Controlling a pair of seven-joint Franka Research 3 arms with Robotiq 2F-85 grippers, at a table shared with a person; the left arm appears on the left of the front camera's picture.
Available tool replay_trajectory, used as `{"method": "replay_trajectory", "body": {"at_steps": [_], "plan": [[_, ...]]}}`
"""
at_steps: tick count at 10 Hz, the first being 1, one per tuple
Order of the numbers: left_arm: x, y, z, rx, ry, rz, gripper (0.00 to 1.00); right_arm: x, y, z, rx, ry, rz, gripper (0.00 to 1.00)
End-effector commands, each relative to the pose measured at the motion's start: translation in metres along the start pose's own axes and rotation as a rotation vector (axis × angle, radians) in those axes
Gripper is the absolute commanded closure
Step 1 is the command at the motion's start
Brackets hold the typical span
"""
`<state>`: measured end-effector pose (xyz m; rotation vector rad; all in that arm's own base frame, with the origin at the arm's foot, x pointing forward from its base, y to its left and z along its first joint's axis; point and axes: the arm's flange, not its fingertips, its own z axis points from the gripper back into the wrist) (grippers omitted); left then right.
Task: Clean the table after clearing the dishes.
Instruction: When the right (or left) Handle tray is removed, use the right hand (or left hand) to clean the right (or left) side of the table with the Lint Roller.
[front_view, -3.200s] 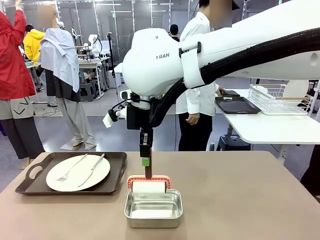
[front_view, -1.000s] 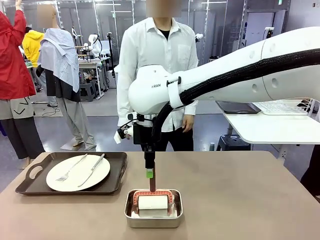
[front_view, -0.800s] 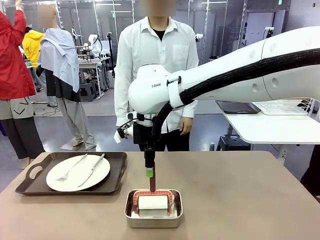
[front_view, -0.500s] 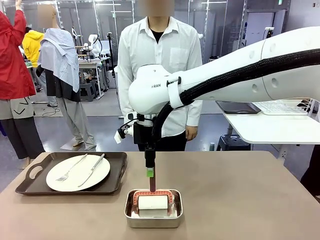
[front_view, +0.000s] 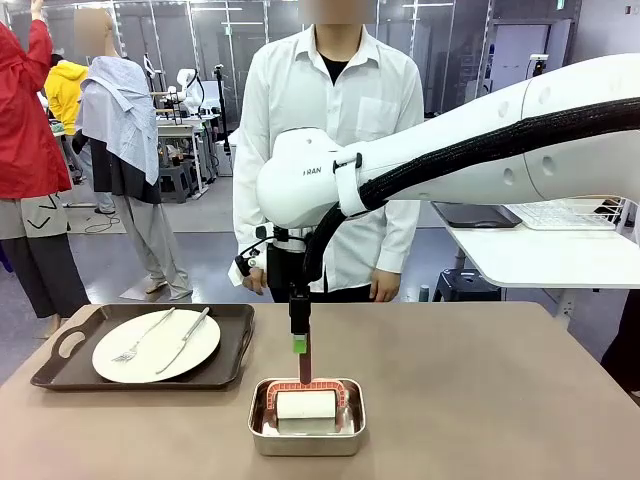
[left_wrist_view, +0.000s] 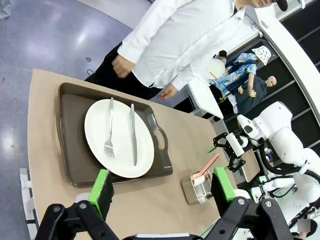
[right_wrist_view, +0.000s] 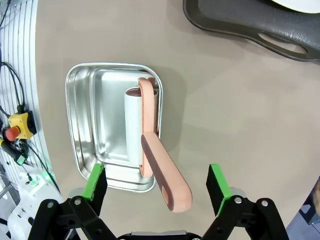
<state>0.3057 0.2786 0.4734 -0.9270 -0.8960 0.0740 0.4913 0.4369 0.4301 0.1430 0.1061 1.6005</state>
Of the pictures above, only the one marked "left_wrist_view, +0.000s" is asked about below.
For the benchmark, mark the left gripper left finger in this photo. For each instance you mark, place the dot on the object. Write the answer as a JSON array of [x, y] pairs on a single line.
[[100, 190]]

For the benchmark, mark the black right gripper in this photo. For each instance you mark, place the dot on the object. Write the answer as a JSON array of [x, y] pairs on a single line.
[[236, 146]]

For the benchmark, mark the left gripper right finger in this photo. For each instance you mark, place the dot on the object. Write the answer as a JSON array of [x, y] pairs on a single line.
[[222, 187]]

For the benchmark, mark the silver fork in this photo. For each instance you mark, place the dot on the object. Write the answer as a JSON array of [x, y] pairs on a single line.
[[109, 147]]

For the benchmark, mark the brown tray with knife plate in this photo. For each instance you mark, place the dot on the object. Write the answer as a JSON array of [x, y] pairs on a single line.
[[72, 155]]

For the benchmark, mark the silver knife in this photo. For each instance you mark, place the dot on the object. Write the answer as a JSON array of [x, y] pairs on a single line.
[[134, 145]]

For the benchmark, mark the white plate with knife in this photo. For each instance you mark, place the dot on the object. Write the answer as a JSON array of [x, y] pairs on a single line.
[[122, 130]]

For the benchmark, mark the person's left forearm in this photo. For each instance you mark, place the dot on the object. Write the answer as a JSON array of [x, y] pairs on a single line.
[[192, 72]]

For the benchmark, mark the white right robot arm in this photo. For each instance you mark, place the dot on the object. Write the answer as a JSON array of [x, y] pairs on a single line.
[[282, 135]]

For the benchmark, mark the person's right forearm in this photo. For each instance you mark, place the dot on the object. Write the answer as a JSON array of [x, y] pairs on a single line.
[[140, 42]]

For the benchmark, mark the person's left hand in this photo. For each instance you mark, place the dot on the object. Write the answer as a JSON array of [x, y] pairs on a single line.
[[169, 92]]

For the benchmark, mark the person's right hand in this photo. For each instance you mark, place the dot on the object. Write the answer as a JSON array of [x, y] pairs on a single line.
[[123, 66]]

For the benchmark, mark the steel rectangular container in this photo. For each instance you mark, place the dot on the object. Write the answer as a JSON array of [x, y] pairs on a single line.
[[192, 192]]

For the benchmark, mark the small beige table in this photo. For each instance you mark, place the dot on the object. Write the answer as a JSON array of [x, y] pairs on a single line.
[[251, 166]]

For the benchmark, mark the white side table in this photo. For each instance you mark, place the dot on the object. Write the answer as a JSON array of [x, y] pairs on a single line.
[[202, 97]]

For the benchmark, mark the bald mannequin dark garment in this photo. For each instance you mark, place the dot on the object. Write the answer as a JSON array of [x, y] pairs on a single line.
[[255, 95]]

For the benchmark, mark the mannequin in blue floral shirt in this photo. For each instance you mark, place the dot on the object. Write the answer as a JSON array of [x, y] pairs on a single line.
[[240, 65]]

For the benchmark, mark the black haired background person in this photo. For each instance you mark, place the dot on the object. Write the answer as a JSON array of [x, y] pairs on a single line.
[[222, 53]]

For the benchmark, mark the white patterned bucket hat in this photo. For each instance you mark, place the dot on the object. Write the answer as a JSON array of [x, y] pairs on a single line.
[[261, 53]]

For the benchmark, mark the person in white shirt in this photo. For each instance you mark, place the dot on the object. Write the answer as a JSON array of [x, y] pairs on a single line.
[[187, 37]]

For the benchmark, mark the white support frame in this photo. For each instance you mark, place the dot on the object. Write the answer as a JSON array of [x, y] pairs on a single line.
[[25, 190]]

